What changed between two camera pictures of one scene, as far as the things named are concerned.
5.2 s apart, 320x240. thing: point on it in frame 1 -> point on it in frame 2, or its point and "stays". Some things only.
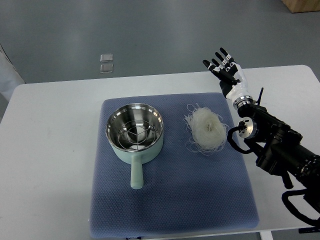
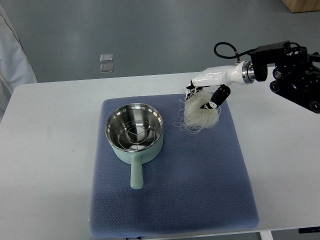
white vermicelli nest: [208, 132] -> [192, 118]
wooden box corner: [297, 6] stays
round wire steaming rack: [136, 135] stays
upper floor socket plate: [106, 57] stays
